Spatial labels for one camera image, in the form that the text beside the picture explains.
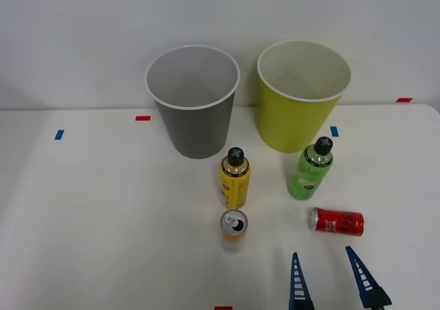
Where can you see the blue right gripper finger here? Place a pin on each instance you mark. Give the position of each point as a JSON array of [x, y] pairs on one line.
[[366, 282], [299, 286]]

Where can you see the red drink can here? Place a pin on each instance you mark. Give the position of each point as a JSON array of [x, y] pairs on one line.
[[338, 222]]

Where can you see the yellow-orange drink can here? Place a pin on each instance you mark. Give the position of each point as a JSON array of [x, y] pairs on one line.
[[233, 236]]

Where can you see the green plastic bottle black cap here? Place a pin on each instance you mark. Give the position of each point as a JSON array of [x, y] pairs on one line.
[[307, 179]]

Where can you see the yellow plastic bottle black cap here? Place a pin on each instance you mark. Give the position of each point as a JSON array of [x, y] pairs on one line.
[[234, 186]]

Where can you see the yellow-green plastic waste bin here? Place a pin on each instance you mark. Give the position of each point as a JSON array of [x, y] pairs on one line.
[[292, 121]]

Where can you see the grey plastic waste bin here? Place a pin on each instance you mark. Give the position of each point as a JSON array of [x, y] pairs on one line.
[[196, 131]]

